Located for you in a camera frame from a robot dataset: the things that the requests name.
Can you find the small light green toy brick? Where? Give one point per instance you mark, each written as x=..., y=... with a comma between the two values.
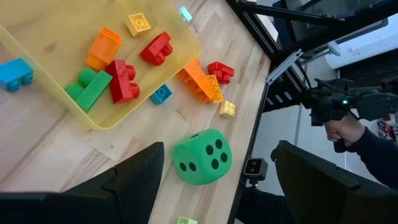
x=186, y=221

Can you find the small teal toy brick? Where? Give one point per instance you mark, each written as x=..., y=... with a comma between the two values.
x=161, y=93
x=15, y=74

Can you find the large orange toy brick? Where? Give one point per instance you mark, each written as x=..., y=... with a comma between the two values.
x=196, y=79

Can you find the person's forearm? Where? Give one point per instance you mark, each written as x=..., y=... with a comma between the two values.
x=379, y=155

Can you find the red toy brick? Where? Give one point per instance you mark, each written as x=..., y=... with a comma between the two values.
x=221, y=71
x=121, y=81
x=157, y=48

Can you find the small pale turquoise toy brick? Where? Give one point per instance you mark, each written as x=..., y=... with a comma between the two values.
x=185, y=14

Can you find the yellow-orange long toy brick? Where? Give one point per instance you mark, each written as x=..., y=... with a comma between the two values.
x=215, y=88

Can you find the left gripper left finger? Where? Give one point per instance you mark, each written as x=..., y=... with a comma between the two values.
x=93, y=205

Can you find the pale yellow toy brick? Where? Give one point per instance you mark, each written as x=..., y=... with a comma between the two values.
x=227, y=109

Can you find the table-level camera box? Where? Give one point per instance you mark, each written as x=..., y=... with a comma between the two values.
x=255, y=168

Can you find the black aluminium table frame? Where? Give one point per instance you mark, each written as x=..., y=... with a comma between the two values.
x=253, y=25

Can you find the small yellow toy brick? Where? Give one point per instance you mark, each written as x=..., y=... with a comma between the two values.
x=138, y=24

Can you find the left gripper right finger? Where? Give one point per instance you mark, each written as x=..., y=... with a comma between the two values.
x=326, y=202

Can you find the person's hand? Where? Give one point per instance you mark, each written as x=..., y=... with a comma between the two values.
x=342, y=130

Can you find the yellow translucent tray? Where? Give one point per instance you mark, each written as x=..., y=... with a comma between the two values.
x=62, y=31

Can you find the green foam die black dots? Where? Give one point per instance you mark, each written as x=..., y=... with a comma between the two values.
x=202, y=157

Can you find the silver metal bracket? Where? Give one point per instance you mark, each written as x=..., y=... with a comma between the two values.
x=284, y=67

